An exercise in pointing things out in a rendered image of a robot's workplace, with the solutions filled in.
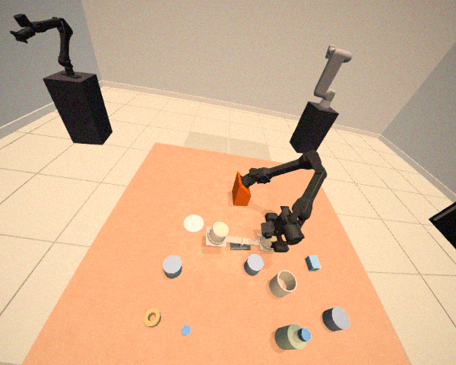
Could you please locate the small light blue block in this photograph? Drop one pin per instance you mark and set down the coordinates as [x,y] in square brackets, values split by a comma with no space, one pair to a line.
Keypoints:
[313,263]

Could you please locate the white round dish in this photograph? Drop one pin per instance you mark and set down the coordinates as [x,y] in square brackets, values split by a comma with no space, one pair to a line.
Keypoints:
[193,223]

